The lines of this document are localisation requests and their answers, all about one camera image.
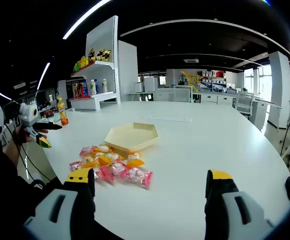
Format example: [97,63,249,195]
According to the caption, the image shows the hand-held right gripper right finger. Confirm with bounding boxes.
[204,169,275,240]

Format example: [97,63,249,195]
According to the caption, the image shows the white table socket strip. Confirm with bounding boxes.
[143,115,193,123]

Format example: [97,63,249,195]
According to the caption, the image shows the white box cabinets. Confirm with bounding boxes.
[134,76,158,93]

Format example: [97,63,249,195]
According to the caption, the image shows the white desk with red edge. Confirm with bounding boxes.
[249,97,283,131]

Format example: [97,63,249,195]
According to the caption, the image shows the black curved object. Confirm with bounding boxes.
[29,179,47,191]

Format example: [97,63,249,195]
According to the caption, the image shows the white low cabinets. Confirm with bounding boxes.
[192,92,237,106]

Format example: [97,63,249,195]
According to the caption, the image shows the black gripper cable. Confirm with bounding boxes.
[3,122,58,183]

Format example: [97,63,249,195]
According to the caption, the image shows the ceiling light strip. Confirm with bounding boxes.
[0,86,20,105]
[35,62,51,99]
[62,0,112,40]

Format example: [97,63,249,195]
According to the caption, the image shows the white square pillar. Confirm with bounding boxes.
[269,51,290,130]
[117,39,138,102]

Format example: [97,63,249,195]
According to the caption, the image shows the pile of marshmallow packets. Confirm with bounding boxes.
[69,143,153,190]

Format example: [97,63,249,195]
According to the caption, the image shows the orange drink bottle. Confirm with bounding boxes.
[56,97,69,126]

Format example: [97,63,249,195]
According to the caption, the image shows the person's black shirt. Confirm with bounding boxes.
[0,149,63,240]

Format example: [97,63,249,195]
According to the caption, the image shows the white office chair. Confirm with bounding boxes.
[234,91,255,118]

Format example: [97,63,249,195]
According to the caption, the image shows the shelf of white boxes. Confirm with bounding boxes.
[200,69,228,89]

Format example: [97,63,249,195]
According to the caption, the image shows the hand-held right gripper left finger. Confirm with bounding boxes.
[23,167,97,240]

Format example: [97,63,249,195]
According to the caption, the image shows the person's left hand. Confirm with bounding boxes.
[14,124,49,145]

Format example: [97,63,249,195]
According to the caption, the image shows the cream hexagonal bowl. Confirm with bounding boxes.
[103,121,159,154]

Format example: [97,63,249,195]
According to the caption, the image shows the curved white ceiling band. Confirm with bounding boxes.
[119,19,290,62]

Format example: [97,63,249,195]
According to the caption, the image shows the yellow crane model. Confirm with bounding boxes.
[180,70,203,94]

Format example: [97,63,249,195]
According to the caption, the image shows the white desk dividers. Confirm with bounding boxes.
[154,87,193,103]

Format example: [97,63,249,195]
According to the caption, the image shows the white display shelf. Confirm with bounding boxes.
[68,15,122,112]

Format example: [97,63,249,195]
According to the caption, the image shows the row of snack bags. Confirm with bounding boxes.
[72,47,112,73]

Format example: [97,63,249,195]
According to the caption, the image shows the white table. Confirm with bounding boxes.
[41,100,290,240]

